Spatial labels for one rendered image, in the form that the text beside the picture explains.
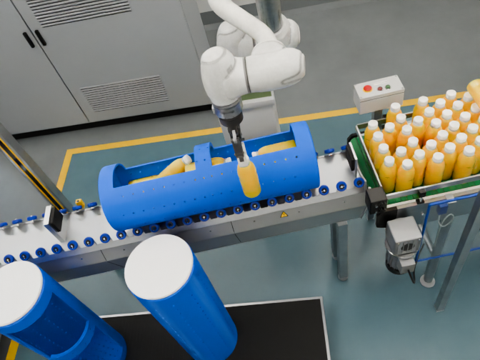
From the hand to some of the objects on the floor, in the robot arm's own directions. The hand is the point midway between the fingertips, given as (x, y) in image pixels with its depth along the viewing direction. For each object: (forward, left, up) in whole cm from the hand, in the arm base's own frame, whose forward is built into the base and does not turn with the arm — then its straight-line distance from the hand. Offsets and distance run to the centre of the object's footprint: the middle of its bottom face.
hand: (241, 154), depth 153 cm
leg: (-15, +36, -140) cm, 145 cm away
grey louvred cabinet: (-193, -155, -144) cm, 286 cm away
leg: (-29, +34, -140) cm, 147 cm away
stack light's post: (+8, +84, -139) cm, 163 cm away
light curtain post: (-36, -111, -141) cm, 183 cm away
